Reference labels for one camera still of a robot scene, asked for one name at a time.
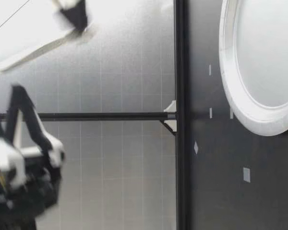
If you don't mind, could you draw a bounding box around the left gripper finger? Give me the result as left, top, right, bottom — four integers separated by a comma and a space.
1, 83, 66, 170

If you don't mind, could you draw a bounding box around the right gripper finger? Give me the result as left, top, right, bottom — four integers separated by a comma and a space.
50, 0, 91, 33

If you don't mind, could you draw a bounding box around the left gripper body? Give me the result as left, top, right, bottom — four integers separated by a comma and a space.
0, 153, 63, 216

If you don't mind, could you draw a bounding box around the white round plate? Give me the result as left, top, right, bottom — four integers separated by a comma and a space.
218, 0, 288, 137

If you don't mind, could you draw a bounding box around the thin black cable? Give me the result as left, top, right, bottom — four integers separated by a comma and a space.
0, 0, 31, 37

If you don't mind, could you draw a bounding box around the white frame corner bracket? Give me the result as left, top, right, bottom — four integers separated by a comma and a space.
163, 100, 177, 114
162, 119, 177, 136

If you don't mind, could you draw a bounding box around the black frame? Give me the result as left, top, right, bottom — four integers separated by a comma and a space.
0, 0, 192, 230

